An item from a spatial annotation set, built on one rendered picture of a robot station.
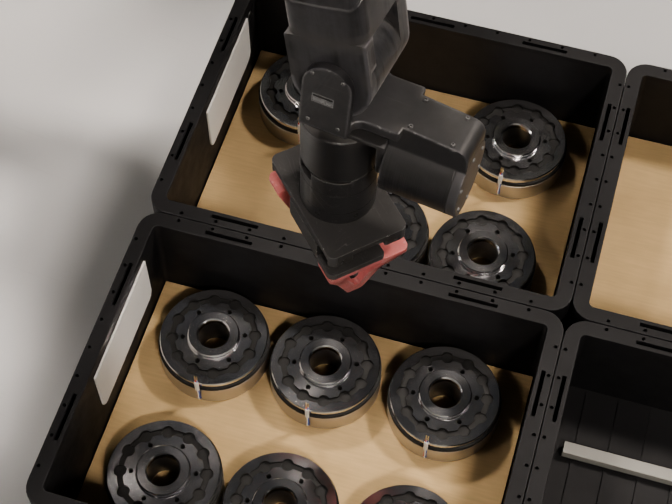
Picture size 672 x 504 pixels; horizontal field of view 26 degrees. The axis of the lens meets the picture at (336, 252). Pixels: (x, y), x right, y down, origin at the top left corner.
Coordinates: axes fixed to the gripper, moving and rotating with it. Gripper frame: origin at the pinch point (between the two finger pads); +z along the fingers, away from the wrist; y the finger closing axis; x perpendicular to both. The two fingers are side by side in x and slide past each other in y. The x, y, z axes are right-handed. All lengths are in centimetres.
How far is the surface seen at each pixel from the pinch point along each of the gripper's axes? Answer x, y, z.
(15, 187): 18, 43, 38
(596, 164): -30.1, 4.2, 13.2
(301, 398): 4.1, -1.9, 20.5
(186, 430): 14.7, -0.2, 20.3
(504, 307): -14.5, -5.1, 13.2
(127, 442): 19.9, 1.1, 20.4
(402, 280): -7.8, 1.5, 13.4
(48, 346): 21.9, 22.1, 37.1
